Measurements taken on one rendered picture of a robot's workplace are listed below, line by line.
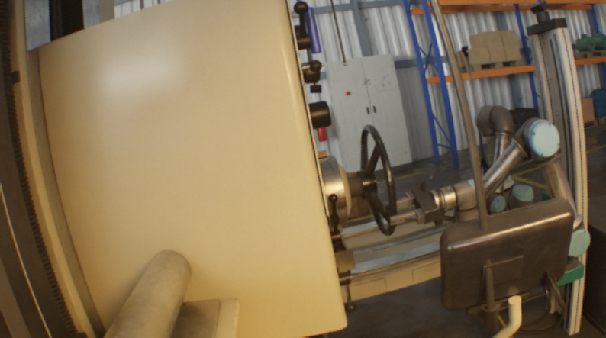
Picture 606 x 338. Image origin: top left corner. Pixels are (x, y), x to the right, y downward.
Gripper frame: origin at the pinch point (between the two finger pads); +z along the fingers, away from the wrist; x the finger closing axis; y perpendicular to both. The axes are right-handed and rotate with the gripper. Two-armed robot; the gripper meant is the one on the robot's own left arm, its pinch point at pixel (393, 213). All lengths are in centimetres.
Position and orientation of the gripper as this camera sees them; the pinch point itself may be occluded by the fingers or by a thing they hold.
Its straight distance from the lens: 145.4
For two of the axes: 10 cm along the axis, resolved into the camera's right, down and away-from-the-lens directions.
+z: -9.8, 1.9, -1.0
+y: -1.2, -8.5, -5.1
